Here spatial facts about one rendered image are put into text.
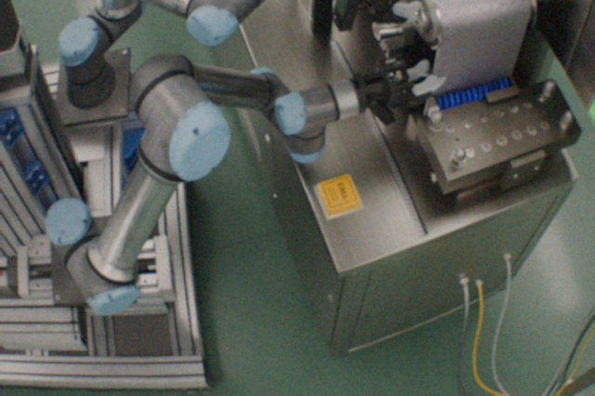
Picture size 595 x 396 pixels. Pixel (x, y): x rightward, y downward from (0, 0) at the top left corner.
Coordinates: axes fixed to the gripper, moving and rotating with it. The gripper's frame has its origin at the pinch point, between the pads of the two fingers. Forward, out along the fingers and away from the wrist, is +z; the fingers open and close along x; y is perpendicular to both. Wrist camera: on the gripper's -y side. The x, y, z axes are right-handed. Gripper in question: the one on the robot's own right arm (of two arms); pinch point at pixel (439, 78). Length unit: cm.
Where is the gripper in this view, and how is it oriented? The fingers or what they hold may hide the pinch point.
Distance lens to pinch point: 164.3
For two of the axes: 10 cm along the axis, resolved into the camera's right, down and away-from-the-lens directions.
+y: 0.0, -4.7, -8.8
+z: 9.4, -2.9, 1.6
